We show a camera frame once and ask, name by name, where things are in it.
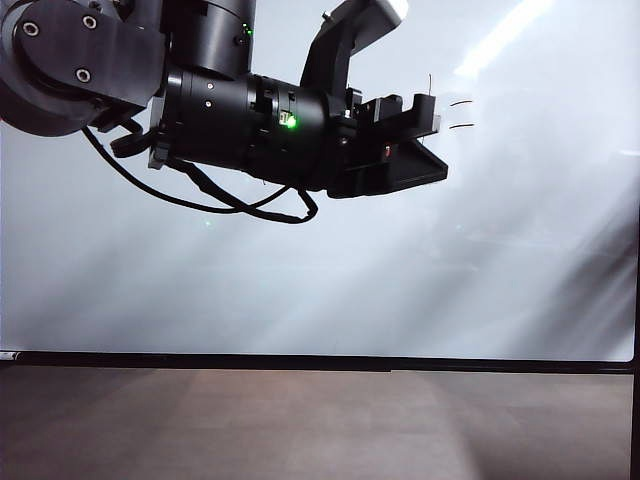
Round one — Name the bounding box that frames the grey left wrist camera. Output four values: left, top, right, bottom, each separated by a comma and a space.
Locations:
298, 0, 412, 104

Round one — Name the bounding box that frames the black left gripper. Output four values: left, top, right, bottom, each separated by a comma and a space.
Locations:
319, 88, 450, 200

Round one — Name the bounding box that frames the white whiteboard with black writing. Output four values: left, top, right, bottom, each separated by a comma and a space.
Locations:
0, 0, 640, 364

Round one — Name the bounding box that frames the braided black arm cable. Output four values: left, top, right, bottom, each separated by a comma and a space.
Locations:
182, 162, 320, 226

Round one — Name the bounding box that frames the black whiteboard bottom rail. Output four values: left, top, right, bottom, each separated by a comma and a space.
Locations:
0, 351, 640, 375

